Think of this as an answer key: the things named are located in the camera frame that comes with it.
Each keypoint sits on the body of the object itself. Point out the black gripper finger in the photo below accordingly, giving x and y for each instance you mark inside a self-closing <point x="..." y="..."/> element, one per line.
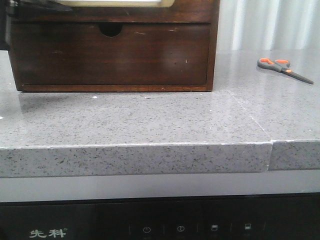
<point x="16" y="8"/>

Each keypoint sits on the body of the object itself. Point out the orange grey scissors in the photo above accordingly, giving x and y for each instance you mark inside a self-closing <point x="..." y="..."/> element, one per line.
<point x="281" y="66"/>

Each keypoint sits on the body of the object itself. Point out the white drawer label plate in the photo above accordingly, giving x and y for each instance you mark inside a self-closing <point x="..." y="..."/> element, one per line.
<point x="118" y="3"/>

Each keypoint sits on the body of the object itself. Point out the dark wooden drawer cabinet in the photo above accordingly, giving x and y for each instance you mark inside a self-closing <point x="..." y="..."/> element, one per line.
<point x="113" y="30"/>

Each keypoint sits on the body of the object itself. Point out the black appliance control panel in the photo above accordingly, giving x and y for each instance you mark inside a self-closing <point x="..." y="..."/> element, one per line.
<point x="238" y="217"/>

